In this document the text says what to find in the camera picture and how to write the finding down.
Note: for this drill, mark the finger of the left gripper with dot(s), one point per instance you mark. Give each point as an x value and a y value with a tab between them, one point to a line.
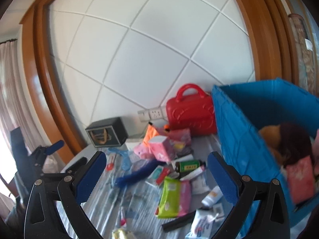
77	165
49	150

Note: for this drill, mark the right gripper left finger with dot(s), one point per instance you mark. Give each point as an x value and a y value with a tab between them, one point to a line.
42	219

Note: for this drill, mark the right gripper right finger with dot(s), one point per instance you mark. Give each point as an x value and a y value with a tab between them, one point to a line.
260	205

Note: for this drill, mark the white toothpaste tube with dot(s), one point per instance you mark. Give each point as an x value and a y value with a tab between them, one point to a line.
193	174

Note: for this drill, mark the white wet wipes pack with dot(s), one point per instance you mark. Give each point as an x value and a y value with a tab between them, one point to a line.
202	224

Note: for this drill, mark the green label brown bottle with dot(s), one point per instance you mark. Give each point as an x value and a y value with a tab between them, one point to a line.
187	166

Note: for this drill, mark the black bag bundle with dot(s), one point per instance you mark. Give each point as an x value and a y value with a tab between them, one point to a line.
178	222

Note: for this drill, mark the green wet wipes pack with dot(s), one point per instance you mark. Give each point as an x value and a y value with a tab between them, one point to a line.
168	206

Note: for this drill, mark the dark maroon knit hat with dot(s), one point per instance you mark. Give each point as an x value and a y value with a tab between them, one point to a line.
295	144

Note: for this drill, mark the pink pig plush orange dress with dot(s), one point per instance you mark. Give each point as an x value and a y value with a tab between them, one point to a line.
142	150

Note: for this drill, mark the blue fuzzy stick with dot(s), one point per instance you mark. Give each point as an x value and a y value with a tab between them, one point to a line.
137	176

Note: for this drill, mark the black box with emblem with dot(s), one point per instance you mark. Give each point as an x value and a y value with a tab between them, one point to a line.
107	132

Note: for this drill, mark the brown teddy bear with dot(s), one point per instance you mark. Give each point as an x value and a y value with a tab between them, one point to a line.
272	137

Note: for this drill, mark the pink patterned tissue pack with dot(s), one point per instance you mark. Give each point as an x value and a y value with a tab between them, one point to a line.
179	139

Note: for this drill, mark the blue plastic storage crate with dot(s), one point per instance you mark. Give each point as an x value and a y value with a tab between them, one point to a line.
241	110

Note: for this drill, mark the pink tissue box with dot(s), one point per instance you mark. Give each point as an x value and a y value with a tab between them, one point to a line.
162	148

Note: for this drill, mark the red toy suitcase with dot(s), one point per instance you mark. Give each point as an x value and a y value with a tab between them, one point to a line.
192	108

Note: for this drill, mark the rolled patterned carpet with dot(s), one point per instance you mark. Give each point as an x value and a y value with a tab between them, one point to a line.
305	54

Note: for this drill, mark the white wall power strip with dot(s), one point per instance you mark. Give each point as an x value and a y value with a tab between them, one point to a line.
147	115

